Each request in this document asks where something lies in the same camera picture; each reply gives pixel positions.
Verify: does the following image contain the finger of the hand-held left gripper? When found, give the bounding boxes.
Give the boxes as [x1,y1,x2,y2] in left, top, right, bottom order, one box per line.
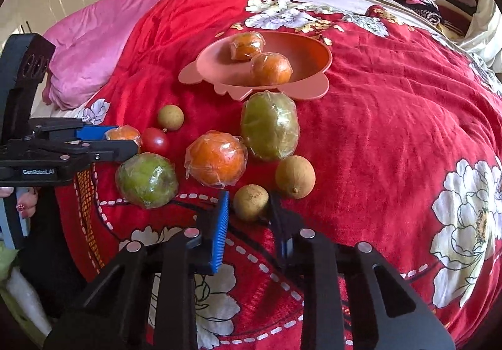
[29,117,119,141]
[7,137,141,171]

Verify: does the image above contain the dark patterned garment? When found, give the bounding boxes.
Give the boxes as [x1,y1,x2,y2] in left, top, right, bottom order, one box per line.
[408,5,445,28]

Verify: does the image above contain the pink plastic bowl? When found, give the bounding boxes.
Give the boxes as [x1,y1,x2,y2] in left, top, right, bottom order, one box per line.
[178,31,333,101]

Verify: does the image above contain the red floral blanket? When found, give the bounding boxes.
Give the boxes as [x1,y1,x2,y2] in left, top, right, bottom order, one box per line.
[29,0,502,350]

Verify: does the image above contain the pink blanket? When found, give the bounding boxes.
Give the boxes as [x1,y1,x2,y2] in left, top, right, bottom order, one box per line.
[41,0,299,111]

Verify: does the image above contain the oval green fruit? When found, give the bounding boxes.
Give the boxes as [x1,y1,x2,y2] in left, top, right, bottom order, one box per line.
[240,90,301,162]

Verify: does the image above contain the large orange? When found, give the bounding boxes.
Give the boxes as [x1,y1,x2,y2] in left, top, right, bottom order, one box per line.
[184,130,249,189]

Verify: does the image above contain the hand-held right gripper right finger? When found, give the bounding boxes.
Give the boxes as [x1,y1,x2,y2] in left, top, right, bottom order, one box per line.
[269,192,457,350]

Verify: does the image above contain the small orange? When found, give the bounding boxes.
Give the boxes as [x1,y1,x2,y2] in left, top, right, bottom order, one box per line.
[104,125,142,155]

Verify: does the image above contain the red tomato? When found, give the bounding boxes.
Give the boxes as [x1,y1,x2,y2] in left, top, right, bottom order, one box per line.
[140,127,171,155]

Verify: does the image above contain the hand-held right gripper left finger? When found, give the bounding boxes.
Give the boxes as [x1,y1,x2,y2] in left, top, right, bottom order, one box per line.
[42,190,230,350]

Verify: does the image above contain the white curtain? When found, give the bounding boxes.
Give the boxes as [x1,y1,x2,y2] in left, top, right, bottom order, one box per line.
[457,0,502,72]

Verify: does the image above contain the round green fruit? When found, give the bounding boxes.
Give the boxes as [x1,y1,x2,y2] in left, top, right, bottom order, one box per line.
[115,153,179,209]

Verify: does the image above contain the person's left hand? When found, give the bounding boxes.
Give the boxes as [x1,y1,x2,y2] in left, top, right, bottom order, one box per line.
[0,186,39,220]

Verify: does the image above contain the small brown round fruit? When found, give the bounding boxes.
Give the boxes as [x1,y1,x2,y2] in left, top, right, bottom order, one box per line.
[158,104,185,131]

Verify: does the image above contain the crumpled grey patterned cloth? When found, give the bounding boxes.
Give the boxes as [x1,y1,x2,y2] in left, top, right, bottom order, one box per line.
[468,54,502,102]

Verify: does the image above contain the large brown round fruit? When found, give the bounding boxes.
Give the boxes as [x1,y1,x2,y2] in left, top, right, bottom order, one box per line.
[275,156,316,200]

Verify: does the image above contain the medium brown round fruit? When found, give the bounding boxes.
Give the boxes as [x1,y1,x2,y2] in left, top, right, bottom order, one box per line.
[233,184,270,222]

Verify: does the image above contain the dark cloth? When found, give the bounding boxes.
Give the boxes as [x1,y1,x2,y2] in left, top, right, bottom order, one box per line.
[21,188,89,319]

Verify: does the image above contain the white plastic bag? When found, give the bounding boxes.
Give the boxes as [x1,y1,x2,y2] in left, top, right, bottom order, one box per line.
[0,248,53,347]

